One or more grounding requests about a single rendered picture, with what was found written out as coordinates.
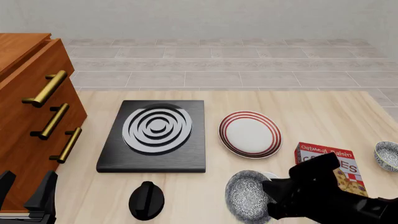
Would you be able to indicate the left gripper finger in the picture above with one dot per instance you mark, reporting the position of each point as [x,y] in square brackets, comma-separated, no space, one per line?
[6,184]
[45,196]

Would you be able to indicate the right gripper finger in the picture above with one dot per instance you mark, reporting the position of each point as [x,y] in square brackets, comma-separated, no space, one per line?
[284,211]
[280,186]

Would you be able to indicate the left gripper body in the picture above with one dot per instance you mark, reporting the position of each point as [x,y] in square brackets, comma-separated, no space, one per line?
[40,218]

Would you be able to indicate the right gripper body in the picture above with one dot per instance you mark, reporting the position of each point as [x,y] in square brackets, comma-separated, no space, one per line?
[314,177]

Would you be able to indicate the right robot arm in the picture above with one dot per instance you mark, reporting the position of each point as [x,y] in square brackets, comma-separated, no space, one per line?
[357,207]

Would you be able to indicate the small white ramekin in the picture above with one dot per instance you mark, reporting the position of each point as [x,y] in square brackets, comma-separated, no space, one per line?
[271,175]

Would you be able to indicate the black patterned bowl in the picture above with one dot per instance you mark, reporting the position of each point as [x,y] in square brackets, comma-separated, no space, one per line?
[387,155]
[245,196]

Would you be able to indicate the white plate with red rings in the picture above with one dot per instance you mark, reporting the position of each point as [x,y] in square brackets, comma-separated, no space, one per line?
[248,135]

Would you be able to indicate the flat black stove plate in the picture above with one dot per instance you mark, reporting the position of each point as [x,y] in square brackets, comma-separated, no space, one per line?
[155,161]

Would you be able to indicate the wooden drawer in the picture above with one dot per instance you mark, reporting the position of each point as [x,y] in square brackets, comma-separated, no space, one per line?
[34,166]
[18,140]
[15,93]

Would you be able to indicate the red oatmeal cookie box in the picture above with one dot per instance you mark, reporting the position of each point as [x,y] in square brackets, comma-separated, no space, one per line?
[351,158]

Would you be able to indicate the round black stove knob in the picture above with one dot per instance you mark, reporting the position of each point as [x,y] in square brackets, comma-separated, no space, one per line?
[146,203]

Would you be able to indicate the wooden cabinet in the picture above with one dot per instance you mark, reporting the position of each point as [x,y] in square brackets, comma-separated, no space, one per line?
[15,46]

